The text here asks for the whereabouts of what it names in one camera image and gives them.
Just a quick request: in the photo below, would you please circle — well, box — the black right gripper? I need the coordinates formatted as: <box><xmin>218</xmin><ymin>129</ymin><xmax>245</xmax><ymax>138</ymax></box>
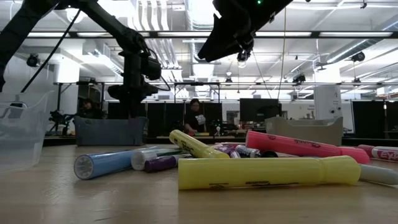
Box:
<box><xmin>197</xmin><ymin>0</ymin><xmax>275</xmax><ymax>63</ymax></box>

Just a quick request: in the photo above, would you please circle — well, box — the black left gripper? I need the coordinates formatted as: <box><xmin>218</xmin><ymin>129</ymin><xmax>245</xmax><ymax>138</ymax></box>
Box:
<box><xmin>107</xmin><ymin>51</ymin><xmax>160</xmax><ymax>119</ymax></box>

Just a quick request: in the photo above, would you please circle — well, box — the yellow Sharpie highlighter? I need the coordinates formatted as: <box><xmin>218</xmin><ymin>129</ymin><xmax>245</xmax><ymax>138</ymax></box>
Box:
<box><xmin>177</xmin><ymin>155</ymin><xmax>362</xmax><ymax>191</ymax></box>
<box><xmin>169</xmin><ymin>129</ymin><xmax>231</xmax><ymax>159</ymax></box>

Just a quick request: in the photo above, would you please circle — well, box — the clear plastic bin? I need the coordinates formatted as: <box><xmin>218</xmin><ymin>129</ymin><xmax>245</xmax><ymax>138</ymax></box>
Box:
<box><xmin>0</xmin><ymin>90</ymin><xmax>55</xmax><ymax>174</ymax></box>

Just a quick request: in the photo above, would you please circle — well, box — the pink Sharpie highlighter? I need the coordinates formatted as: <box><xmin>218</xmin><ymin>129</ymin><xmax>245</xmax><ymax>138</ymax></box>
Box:
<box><xmin>245</xmin><ymin>130</ymin><xmax>371</xmax><ymax>166</ymax></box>

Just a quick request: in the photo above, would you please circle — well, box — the black ceiling spotlight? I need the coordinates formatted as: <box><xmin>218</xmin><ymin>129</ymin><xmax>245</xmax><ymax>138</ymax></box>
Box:
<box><xmin>350</xmin><ymin>51</ymin><xmax>366</xmax><ymax>63</ymax></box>
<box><xmin>292</xmin><ymin>73</ymin><xmax>307</xmax><ymax>85</ymax></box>
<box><xmin>236</xmin><ymin>49</ymin><xmax>251</xmax><ymax>63</ymax></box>
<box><xmin>25</xmin><ymin>53</ymin><xmax>40</xmax><ymax>68</ymax></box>

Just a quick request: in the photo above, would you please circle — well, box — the dark grey plastic bin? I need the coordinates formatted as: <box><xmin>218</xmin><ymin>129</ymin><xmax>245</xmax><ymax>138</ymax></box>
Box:
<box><xmin>73</xmin><ymin>116</ymin><xmax>149</xmax><ymax>147</ymax></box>

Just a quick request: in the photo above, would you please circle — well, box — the black partition panel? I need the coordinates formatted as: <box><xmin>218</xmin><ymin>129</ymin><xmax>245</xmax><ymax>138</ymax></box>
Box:
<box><xmin>351</xmin><ymin>100</ymin><xmax>398</xmax><ymax>139</ymax></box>
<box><xmin>107</xmin><ymin>101</ymin><xmax>223</xmax><ymax>138</ymax></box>

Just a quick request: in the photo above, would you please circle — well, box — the person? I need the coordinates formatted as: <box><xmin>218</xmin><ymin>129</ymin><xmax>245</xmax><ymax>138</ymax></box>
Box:
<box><xmin>183</xmin><ymin>98</ymin><xmax>208</xmax><ymax>135</ymax></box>
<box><xmin>76</xmin><ymin>98</ymin><xmax>104</xmax><ymax>121</ymax></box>

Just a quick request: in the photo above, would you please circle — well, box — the green Expo dry-erase marker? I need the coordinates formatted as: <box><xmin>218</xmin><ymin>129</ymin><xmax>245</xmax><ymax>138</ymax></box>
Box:
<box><xmin>130</xmin><ymin>147</ymin><xmax>187</xmax><ymax>172</ymax></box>
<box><xmin>234</xmin><ymin>144</ymin><xmax>280</xmax><ymax>159</ymax></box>

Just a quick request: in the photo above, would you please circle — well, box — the blue Sharpie highlighter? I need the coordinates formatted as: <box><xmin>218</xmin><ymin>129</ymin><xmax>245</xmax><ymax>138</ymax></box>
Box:
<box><xmin>73</xmin><ymin>146</ymin><xmax>162</xmax><ymax>181</ymax></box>

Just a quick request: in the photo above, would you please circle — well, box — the purple cap white marker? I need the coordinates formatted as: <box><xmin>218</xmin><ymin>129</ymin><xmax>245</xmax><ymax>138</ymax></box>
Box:
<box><xmin>144</xmin><ymin>154</ymin><xmax>192</xmax><ymax>174</ymax></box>

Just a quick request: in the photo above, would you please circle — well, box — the black monitor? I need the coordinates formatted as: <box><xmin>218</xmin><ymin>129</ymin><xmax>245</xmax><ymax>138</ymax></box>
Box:
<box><xmin>239</xmin><ymin>98</ymin><xmax>283</xmax><ymax>123</ymax></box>

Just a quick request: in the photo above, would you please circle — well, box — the purple Sharpie highlighter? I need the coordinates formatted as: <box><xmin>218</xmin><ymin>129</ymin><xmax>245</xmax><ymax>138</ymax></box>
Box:
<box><xmin>213</xmin><ymin>143</ymin><xmax>241</xmax><ymax>159</ymax></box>

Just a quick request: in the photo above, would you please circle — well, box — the white cylindrical machine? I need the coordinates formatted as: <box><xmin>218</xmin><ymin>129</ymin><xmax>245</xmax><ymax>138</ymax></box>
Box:
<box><xmin>313</xmin><ymin>85</ymin><xmax>343</xmax><ymax>121</ymax></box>

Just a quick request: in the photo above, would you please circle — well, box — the light grey plastic bin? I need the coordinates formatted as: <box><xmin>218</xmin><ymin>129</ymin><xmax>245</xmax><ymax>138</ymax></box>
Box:
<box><xmin>264</xmin><ymin>116</ymin><xmax>344</xmax><ymax>147</ymax></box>

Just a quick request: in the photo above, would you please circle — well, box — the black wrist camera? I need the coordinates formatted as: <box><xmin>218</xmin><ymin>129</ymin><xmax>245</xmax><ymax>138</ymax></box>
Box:
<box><xmin>141</xmin><ymin>57</ymin><xmax>163</xmax><ymax>81</ymax></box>

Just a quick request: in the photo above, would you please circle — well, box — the thin hanging cable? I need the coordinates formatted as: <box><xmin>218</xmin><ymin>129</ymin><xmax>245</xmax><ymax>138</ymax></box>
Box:
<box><xmin>276</xmin><ymin>6</ymin><xmax>287</xmax><ymax>101</ymax></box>

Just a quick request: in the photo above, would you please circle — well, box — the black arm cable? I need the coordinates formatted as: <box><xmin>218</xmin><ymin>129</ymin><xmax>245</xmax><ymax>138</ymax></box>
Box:
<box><xmin>20</xmin><ymin>8</ymin><xmax>82</xmax><ymax>93</ymax></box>

